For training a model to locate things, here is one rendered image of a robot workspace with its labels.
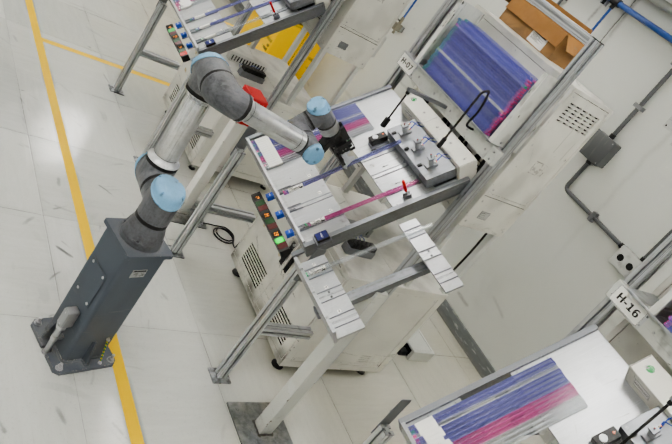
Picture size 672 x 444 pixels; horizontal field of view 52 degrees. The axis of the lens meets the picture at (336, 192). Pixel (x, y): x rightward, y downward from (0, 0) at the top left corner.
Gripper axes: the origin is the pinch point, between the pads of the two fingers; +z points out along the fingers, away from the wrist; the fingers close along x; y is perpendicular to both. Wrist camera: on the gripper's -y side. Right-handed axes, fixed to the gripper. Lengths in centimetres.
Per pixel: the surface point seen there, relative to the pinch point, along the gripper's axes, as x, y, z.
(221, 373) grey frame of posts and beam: -25, -85, 42
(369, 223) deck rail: -21.0, -2.9, 12.6
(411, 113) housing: 20.5, 37.9, 16.1
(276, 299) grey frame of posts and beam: -24, -49, 19
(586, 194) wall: 19, 116, 146
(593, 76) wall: 68, 160, 119
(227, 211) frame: 49, -55, 38
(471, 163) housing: -19, 43, 16
